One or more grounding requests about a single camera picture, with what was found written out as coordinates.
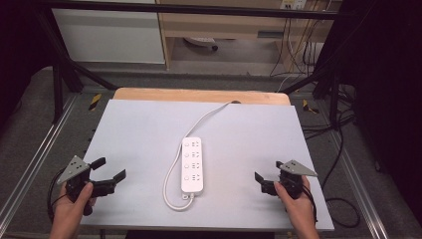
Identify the aluminium rail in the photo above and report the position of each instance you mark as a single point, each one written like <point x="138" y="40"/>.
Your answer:
<point x="360" y="186"/>
<point x="36" y="156"/>

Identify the black curtain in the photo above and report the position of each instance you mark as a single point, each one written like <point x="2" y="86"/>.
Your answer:
<point x="16" y="49"/>
<point x="388" y="99"/>

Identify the white cabinet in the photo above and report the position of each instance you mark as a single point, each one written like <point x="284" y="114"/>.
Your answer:
<point x="109" y="36"/>

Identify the wooden desk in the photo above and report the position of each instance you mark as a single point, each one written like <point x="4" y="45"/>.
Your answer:
<point x="232" y="25"/>

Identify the black metal frame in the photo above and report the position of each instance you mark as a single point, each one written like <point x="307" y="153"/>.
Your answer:
<point x="199" y="10"/>

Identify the white wall socket strip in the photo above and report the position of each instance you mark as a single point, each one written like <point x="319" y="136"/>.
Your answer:
<point x="293" y="4"/>

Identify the person's right hand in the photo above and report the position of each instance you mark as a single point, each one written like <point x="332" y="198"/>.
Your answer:
<point x="298" y="209"/>

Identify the office chair base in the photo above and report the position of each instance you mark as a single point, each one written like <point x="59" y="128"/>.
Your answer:
<point x="200" y="41"/>

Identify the person's left hand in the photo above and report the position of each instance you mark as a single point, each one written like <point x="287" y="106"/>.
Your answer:
<point x="71" y="209"/>

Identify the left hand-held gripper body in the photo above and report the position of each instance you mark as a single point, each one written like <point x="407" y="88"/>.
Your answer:
<point x="77" y="177"/>

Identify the white power strip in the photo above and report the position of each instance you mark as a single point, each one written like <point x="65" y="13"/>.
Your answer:
<point x="192" y="166"/>

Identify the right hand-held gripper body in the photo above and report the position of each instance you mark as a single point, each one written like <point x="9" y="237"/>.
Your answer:
<point x="292" y="181"/>

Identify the wooden board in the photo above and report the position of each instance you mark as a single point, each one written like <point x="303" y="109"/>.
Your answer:
<point x="199" y="95"/>

